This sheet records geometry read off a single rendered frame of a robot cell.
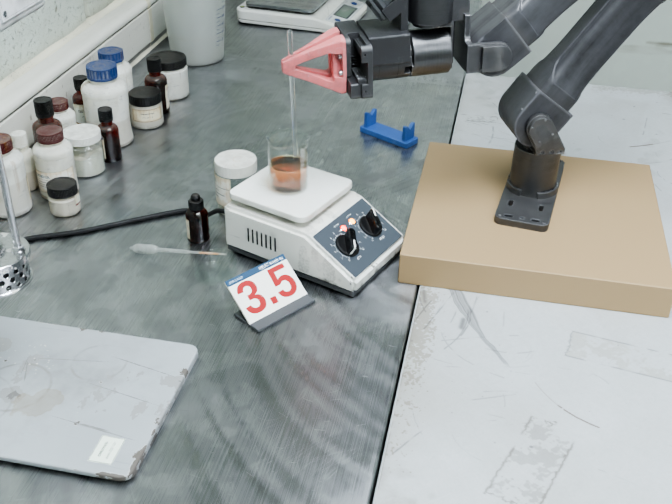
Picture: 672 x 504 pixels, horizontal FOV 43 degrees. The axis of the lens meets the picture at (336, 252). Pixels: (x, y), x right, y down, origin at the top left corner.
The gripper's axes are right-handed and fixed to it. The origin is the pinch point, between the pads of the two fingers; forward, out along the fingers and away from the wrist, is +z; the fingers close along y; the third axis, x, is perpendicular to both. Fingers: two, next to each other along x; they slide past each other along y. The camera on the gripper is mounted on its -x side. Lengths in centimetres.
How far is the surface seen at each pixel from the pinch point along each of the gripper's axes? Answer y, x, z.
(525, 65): -123, 55, -85
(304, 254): 10.2, 20.4, 1.0
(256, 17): -89, 23, -5
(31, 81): -36, 12, 36
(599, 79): -115, 59, -104
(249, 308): 16.5, 22.6, 8.7
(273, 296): 14.5, 22.8, 5.6
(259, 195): 2.9, 15.5, 5.2
